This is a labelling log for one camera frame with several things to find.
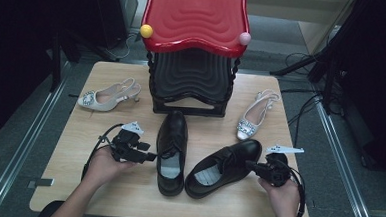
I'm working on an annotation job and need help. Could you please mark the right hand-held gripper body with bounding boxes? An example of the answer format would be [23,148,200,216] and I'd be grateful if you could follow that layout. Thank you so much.
[258,144,305,189]

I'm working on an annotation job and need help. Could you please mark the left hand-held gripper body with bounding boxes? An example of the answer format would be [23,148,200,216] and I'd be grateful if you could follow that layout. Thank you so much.
[110,119,147,164]

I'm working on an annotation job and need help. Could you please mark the black leather shoe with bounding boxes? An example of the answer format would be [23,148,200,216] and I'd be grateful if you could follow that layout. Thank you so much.
[184,135,263,202]
[153,109,190,198]

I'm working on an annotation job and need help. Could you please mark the white slingback heeled shoe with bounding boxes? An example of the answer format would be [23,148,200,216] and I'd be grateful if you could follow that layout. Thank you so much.
[77,74,143,114]
[235,87,281,143]

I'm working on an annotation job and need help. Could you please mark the red and black shoe rack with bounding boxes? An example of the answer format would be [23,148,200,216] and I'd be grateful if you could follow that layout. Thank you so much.
[135,0,255,119]

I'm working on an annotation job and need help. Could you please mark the person's right hand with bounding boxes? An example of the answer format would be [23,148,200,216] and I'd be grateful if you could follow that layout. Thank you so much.
[255,178,301,217]

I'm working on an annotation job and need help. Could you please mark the person's left hand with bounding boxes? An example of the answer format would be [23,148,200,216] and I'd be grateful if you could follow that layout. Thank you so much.
[82,146,138,191]

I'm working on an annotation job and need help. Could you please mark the person's dark clothing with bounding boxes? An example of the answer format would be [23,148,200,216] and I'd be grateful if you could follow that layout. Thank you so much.
[34,198,254,217]

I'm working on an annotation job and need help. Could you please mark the black metal stand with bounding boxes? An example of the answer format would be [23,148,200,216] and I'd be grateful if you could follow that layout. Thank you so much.
[48,27,119,96]

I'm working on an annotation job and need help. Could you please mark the yellow ball knob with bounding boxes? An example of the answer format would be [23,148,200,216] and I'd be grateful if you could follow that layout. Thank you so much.
[139,24,154,39]

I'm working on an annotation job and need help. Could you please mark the black tripod stand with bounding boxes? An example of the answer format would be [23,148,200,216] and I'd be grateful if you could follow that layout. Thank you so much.
[267,0,355,115]

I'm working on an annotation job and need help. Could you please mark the pink ball knob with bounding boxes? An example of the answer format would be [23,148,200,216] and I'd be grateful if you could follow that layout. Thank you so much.
[238,31,253,46]

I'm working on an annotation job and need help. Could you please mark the black cabinet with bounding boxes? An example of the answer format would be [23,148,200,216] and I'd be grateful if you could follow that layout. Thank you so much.
[90,0,140,51]

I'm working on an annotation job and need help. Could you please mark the left hand-held gripper cable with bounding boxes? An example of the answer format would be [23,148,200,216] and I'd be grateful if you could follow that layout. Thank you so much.
[81,121,124,183]

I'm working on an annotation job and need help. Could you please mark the hand-held gripper cable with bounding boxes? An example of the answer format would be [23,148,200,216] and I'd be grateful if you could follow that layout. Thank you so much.
[81,121,124,183]
[274,157,309,217]

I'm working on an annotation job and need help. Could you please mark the right hand-held gripper cable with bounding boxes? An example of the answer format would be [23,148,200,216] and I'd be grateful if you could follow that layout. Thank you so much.
[274,157,309,217]

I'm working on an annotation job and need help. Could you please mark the black floor cables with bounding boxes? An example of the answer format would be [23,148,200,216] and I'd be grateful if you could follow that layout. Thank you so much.
[277,51,327,148]

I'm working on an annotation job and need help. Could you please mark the metal floor rail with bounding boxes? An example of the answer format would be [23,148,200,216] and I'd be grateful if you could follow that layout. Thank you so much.
[0,57,72,217]
[308,98,386,217]

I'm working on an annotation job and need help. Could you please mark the white floor cable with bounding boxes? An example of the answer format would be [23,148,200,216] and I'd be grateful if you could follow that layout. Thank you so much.
[114,32,136,60]

